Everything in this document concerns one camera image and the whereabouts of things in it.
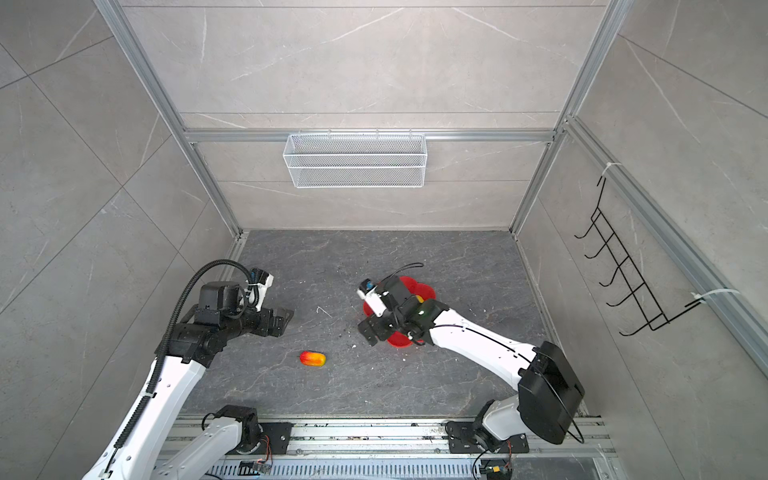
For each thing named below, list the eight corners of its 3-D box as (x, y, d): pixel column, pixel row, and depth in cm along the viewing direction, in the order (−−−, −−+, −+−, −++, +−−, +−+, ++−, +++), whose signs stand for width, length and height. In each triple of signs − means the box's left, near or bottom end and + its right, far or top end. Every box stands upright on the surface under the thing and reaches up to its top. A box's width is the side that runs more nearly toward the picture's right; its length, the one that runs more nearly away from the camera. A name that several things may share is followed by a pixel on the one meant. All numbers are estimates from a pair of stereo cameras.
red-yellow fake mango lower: (301, 366, 87) (298, 362, 85) (303, 355, 90) (301, 351, 87) (325, 366, 87) (323, 362, 85) (327, 355, 90) (325, 351, 87)
